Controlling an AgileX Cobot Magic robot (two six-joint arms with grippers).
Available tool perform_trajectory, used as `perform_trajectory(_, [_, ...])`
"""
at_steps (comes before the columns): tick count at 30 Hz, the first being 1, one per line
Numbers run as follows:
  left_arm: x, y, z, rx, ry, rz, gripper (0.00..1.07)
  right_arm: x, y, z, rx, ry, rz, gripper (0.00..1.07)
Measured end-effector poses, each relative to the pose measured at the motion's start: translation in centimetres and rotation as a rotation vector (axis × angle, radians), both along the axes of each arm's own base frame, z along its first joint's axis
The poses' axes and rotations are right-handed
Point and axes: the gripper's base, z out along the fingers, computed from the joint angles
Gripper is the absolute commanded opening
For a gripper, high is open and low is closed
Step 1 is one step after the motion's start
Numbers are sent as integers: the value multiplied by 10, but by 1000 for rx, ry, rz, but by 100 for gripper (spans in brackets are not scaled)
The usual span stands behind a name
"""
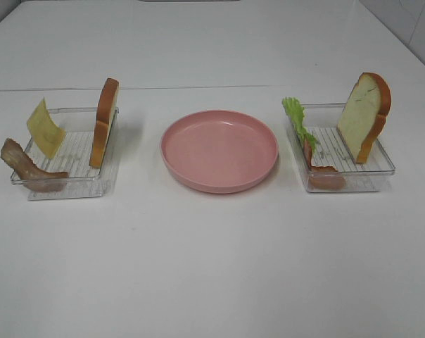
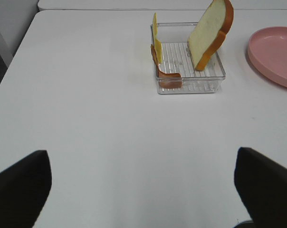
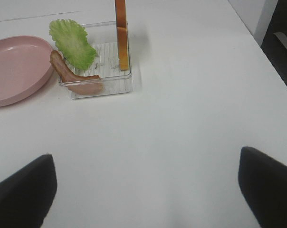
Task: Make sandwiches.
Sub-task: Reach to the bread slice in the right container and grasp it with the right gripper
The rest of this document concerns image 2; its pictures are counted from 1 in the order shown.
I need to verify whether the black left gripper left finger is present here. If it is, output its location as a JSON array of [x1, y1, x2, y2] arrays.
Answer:
[[0, 150, 52, 228]]

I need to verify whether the standing bread slice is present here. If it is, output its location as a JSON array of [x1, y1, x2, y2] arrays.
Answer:
[[188, 0, 234, 71]]

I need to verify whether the tray bacon strip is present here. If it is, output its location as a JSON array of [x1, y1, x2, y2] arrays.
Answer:
[[151, 44, 182, 89]]

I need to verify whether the clear left plastic tray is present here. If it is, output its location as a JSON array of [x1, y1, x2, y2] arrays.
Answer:
[[154, 22, 226, 95]]

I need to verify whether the yellow cheese slice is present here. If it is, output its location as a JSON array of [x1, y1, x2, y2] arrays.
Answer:
[[152, 13, 163, 64]]

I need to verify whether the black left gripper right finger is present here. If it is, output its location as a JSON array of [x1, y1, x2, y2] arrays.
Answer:
[[234, 147, 287, 228]]

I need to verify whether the pink round plate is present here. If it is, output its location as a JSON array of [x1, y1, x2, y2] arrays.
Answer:
[[247, 26, 287, 88]]

